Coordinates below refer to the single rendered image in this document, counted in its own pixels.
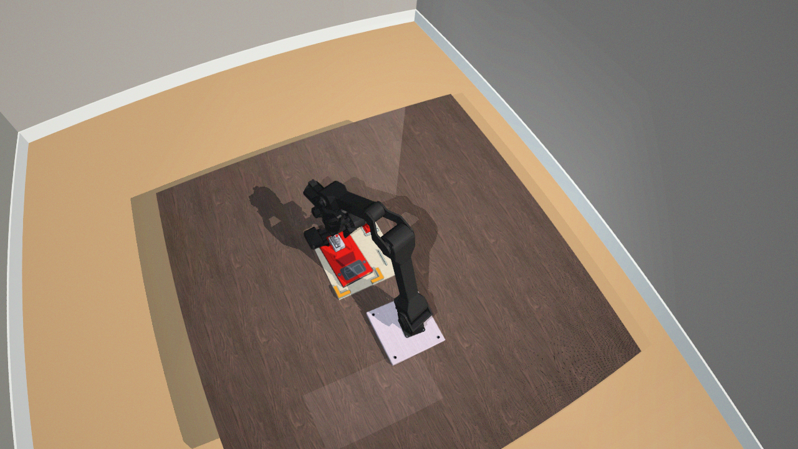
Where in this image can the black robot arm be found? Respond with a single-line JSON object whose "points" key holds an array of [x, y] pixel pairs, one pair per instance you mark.
{"points": [[398, 244]]}

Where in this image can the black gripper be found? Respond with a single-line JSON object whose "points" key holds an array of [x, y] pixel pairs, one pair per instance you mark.
{"points": [[348, 224]]}

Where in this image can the cream flat rectangular slab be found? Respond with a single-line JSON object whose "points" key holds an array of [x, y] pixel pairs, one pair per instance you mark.
{"points": [[379, 263]]}

